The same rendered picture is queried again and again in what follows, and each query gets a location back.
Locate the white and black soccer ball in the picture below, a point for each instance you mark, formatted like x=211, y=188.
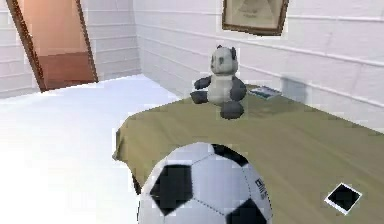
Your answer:
x=213, y=186

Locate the brown framed wall picture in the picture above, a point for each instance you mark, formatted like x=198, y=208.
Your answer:
x=255, y=15

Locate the teal and white book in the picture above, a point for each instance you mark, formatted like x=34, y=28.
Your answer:
x=265, y=92

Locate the white framed black square card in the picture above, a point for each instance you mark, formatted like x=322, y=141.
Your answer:
x=343, y=198

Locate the olive green table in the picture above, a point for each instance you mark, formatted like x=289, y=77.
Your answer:
x=300, y=146

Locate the black and white panda toy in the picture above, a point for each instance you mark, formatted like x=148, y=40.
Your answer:
x=224, y=83

